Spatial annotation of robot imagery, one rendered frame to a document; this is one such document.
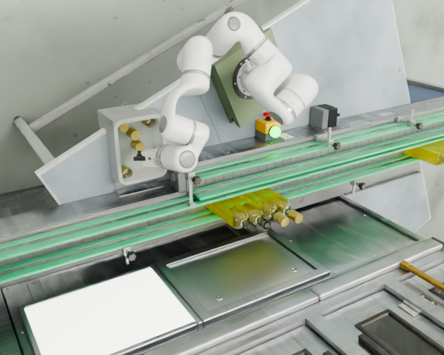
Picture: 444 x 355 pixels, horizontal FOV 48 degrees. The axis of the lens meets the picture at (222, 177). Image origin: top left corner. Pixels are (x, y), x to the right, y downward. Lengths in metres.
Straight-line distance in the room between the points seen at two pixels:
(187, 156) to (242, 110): 0.52
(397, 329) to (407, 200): 1.37
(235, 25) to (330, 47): 0.70
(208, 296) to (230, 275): 0.13
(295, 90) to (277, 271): 0.58
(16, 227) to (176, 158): 0.56
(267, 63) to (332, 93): 0.68
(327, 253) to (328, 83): 0.74
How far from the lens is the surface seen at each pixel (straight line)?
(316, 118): 2.13
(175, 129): 1.36
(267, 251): 1.77
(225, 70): 1.78
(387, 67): 2.42
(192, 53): 1.48
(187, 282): 1.62
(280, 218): 1.68
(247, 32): 1.57
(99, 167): 1.75
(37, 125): 2.24
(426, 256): 1.91
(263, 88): 1.55
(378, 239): 1.97
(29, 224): 1.66
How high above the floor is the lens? 2.31
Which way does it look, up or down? 52 degrees down
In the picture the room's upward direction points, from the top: 124 degrees clockwise
